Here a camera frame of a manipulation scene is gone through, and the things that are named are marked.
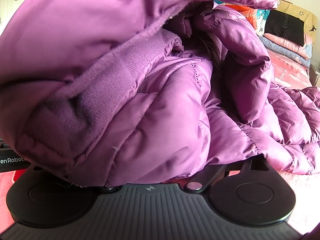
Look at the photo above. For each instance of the orange and teal printed quilt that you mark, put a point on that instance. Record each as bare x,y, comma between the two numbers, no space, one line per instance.
260,20

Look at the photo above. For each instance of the white nightstand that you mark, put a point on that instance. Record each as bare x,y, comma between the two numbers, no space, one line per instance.
316,76

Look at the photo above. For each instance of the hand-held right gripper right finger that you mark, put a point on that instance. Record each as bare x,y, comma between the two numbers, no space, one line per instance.
200,180

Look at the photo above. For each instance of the purple down jacket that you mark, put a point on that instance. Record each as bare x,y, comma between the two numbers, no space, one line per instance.
155,100

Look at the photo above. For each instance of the pink bed blanket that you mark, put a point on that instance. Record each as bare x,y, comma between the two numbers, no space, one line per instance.
295,76

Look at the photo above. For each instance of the black cloth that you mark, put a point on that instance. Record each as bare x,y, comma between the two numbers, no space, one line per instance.
285,27

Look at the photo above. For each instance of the pink folded blanket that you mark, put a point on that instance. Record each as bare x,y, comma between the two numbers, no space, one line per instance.
287,43

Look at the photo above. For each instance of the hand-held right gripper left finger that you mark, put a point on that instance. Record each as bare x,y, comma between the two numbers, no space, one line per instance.
110,188

